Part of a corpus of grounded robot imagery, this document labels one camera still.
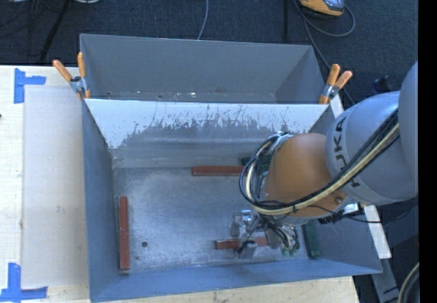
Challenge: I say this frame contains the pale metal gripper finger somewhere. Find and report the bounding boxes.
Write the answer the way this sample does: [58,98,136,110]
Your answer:
[229,210,254,238]
[236,239,257,260]

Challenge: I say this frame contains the red-brown flat block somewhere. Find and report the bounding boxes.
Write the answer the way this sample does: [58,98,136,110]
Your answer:
[117,195,131,272]
[214,235,271,250]
[191,165,245,177]

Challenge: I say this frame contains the dark green flat block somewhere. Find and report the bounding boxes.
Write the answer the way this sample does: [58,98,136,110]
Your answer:
[302,220,322,259]

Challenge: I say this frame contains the grey metal bin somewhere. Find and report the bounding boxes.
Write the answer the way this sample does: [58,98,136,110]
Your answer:
[79,33,384,303]

